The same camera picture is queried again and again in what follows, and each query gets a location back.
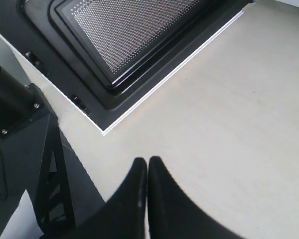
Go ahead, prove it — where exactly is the black left robot arm base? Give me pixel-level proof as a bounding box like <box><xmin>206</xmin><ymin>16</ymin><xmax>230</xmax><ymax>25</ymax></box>
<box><xmin>0</xmin><ymin>66</ymin><xmax>76</xmax><ymax>238</ymax></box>

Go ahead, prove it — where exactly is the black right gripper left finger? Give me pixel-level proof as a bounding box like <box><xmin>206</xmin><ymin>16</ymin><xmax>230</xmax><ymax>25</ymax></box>
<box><xmin>67</xmin><ymin>158</ymin><xmax>148</xmax><ymax>239</ymax></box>

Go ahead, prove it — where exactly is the white microwave door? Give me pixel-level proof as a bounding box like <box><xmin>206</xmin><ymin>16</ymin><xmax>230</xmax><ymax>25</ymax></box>
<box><xmin>0</xmin><ymin>0</ymin><xmax>250</xmax><ymax>134</ymax></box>

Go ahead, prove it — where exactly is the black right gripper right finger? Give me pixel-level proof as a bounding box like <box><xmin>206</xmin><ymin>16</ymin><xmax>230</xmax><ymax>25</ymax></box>
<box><xmin>148</xmin><ymin>156</ymin><xmax>251</xmax><ymax>239</ymax></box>

